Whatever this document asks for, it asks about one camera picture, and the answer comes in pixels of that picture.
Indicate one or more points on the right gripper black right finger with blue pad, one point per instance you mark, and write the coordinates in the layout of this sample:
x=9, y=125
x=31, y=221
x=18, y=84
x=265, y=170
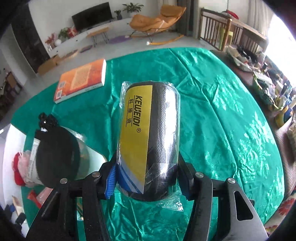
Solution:
x=237, y=217

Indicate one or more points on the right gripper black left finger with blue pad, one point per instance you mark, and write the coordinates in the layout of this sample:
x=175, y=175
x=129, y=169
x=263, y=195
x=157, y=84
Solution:
x=57, y=219

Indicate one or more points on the black yellow roll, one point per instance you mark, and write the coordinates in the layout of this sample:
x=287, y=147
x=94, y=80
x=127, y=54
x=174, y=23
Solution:
x=148, y=141

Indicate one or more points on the red packet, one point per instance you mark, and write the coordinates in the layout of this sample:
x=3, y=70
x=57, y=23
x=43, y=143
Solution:
x=32, y=196

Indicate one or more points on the clear jar black lid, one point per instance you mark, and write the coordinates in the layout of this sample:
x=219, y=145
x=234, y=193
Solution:
x=60, y=153

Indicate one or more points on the green satin tablecloth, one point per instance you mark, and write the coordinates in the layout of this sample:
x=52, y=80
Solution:
x=223, y=131

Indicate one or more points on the white cardboard box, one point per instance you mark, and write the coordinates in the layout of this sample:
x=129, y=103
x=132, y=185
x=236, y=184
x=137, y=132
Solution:
x=12, y=142

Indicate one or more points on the black scrunchie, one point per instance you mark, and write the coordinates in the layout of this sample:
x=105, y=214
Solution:
x=47, y=122

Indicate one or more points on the orange book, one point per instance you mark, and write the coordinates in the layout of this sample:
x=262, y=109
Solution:
x=79, y=80

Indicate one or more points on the cardboard box on floor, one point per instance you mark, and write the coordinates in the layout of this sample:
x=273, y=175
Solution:
x=49, y=65

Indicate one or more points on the red flower vase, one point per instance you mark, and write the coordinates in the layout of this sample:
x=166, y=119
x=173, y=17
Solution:
x=50, y=41

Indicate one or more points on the wooden railing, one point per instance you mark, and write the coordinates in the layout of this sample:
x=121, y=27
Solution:
x=221, y=29

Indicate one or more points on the small wooden bench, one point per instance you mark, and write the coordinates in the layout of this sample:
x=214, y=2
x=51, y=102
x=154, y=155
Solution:
x=102, y=32

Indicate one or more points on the purple round mat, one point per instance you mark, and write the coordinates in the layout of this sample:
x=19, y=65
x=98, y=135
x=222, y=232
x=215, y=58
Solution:
x=119, y=39

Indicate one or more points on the dark display cabinet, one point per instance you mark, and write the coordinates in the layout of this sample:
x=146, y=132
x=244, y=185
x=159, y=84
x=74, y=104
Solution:
x=28, y=38

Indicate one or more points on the white tv cabinet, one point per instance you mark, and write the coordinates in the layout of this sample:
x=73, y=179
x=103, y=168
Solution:
x=117, y=28

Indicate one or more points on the black television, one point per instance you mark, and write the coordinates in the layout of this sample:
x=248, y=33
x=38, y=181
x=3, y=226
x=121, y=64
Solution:
x=92, y=16

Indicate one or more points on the orange rocking lounge chair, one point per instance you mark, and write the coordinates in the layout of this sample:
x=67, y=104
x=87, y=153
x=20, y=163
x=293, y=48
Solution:
x=144, y=26

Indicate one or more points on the potted green plant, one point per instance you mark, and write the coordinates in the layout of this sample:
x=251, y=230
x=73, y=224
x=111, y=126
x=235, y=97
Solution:
x=132, y=9

